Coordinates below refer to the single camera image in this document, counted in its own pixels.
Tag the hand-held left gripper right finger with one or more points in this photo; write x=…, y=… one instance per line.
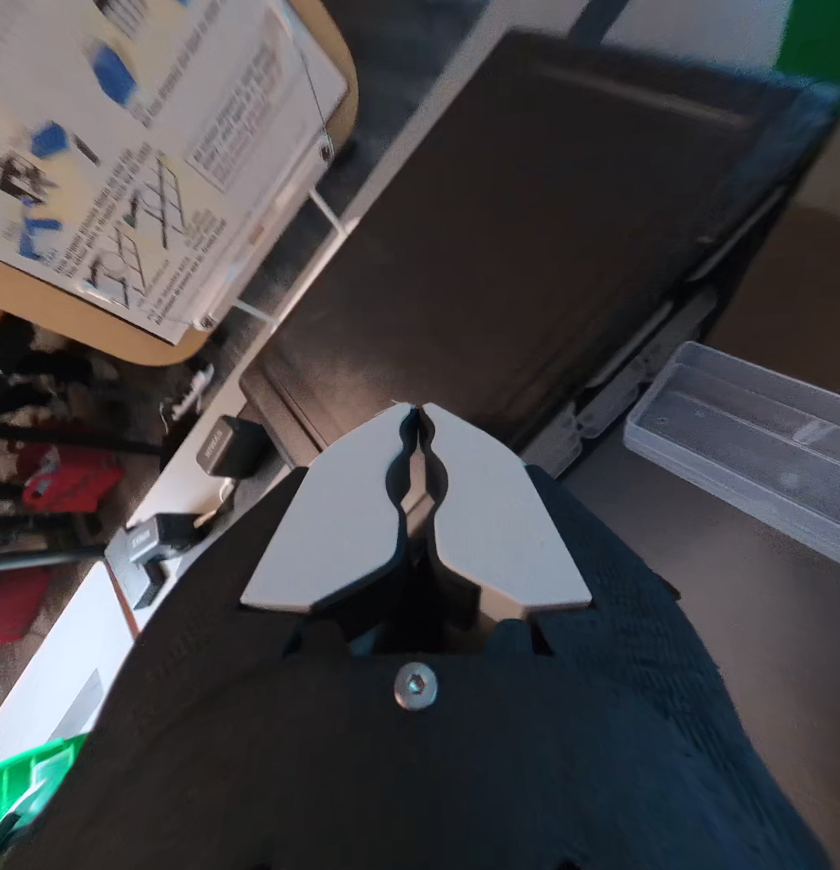
x=501, y=537

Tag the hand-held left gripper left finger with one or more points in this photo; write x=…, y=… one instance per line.
x=338, y=530

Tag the clear plastic drawer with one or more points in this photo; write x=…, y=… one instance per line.
x=753, y=448

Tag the black case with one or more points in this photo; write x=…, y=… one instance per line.
x=528, y=238

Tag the black power adapter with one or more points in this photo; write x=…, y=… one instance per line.
x=231, y=447
x=151, y=550

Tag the red object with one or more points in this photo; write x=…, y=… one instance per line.
x=12, y=608
x=69, y=479

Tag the printed instruction sheet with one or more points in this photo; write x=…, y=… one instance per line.
x=148, y=149

